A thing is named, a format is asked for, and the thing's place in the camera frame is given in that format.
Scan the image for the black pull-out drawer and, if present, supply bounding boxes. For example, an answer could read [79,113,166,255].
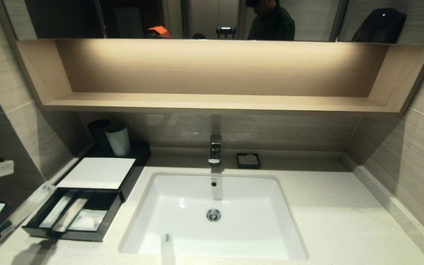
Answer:
[22,188,123,241]

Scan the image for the white sink basin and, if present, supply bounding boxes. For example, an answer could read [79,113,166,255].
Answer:
[119,172,309,261]

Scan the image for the white packaged amenity items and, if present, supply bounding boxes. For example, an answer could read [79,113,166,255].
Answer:
[52,199,88,233]

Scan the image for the chrome faucet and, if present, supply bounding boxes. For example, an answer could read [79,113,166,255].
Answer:
[208,134,223,166]

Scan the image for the light wooden wall shelf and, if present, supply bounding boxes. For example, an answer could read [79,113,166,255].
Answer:
[15,38,424,117]

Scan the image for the black wall hair dryer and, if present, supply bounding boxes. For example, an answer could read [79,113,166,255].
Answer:
[351,8,407,43]

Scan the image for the black cup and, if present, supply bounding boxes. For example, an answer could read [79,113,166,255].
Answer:
[88,119,112,151]

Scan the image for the black soap dish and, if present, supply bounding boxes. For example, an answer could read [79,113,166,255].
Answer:
[236,153,261,169]

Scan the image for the white cup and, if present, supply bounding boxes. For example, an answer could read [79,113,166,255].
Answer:
[104,123,131,156]

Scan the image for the wall mirror cabinet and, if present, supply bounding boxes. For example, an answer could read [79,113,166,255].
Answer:
[2,0,424,47]

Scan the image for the black amenity drawer box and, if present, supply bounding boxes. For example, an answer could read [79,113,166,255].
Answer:
[52,142,151,203]

